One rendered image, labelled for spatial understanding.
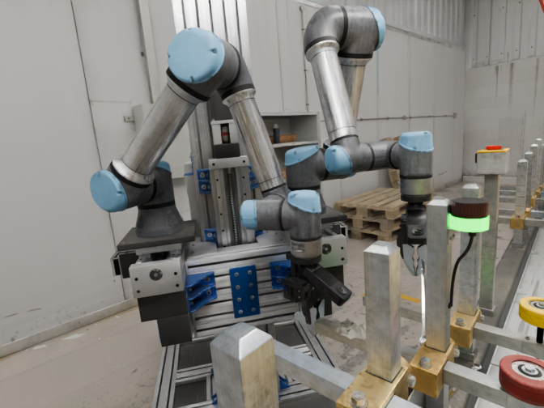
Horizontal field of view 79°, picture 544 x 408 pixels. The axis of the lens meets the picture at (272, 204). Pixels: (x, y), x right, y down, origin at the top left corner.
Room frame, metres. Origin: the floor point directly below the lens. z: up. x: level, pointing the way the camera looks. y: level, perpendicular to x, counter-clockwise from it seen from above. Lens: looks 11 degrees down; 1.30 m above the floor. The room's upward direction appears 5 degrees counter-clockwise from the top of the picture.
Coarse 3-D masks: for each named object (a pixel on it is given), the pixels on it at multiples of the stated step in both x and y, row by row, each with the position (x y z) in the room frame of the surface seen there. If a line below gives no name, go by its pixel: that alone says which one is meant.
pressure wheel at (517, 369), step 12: (504, 360) 0.49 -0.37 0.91; (516, 360) 0.49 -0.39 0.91; (528, 360) 0.48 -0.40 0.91; (540, 360) 0.48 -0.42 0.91; (504, 372) 0.47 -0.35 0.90; (516, 372) 0.46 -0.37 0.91; (528, 372) 0.46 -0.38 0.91; (540, 372) 0.46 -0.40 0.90; (504, 384) 0.46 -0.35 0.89; (516, 384) 0.44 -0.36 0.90; (528, 384) 0.44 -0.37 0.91; (540, 384) 0.43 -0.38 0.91; (516, 396) 0.44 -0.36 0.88; (528, 396) 0.43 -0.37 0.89; (540, 396) 0.43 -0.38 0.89
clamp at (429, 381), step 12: (420, 348) 0.59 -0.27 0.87; (432, 348) 0.58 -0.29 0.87; (456, 348) 0.60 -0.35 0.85; (420, 360) 0.55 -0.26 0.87; (432, 360) 0.55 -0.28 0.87; (444, 360) 0.55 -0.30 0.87; (420, 372) 0.53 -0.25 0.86; (432, 372) 0.52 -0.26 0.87; (420, 384) 0.53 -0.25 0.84; (432, 384) 0.52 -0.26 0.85; (432, 396) 0.52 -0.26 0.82
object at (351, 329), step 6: (348, 318) 0.70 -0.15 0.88; (342, 324) 0.70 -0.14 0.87; (348, 324) 0.69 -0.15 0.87; (354, 324) 0.68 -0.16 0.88; (336, 330) 0.68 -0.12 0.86; (342, 330) 0.67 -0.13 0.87; (348, 330) 0.67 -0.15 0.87; (354, 330) 0.67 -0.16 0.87; (360, 330) 0.66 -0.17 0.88; (348, 336) 0.66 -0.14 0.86; (354, 336) 0.66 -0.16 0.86; (360, 336) 0.65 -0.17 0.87
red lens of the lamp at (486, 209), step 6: (450, 204) 0.57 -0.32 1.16; (456, 204) 0.55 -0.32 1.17; (462, 204) 0.54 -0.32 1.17; (480, 204) 0.53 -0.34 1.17; (486, 204) 0.53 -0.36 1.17; (450, 210) 0.57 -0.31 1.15; (456, 210) 0.55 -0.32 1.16; (462, 210) 0.54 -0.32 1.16; (468, 210) 0.54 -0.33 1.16; (474, 210) 0.53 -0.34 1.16; (480, 210) 0.53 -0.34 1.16; (486, 210) 0.53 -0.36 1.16; (462, 216) 0.54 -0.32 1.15; (468, 216) 0.54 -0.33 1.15; (474, 216) 0.53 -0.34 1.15; (480, 216) 0.53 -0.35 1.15
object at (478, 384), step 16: (320, 320) 0.74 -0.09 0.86; (336, 336) 0.69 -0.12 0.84; (416, 352) 0.59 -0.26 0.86; (448, 368) 0.54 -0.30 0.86; (464, 368) 0.53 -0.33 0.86; (448, 384) 0.53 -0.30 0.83; (464, 384) 0.51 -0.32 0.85; (480, 384) 0.50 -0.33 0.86; (496, 384) 0.49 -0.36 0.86; (496, 400) 0.48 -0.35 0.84; (512, 400) 0.46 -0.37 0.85
